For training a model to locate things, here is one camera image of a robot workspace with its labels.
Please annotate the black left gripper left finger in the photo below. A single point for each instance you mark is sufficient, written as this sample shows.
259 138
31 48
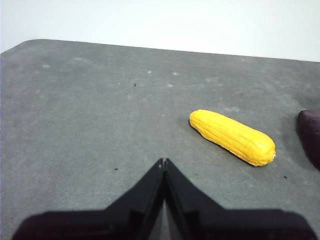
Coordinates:
120 215

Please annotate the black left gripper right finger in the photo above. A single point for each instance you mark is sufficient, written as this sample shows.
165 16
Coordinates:
207 217

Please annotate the yellow corn cob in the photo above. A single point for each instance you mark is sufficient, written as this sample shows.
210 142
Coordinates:
232 137

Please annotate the purple eggplant with green stem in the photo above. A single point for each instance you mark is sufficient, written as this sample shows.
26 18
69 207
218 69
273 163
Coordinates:
311 135

